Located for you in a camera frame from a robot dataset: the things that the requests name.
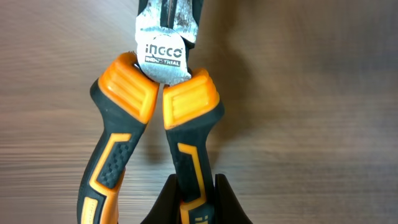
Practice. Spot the orange black long-nose pliers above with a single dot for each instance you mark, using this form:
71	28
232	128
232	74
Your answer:
126	95

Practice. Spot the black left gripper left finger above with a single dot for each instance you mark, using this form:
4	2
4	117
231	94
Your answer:
166	209

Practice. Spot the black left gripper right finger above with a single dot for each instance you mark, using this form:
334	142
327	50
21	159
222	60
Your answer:
227	207

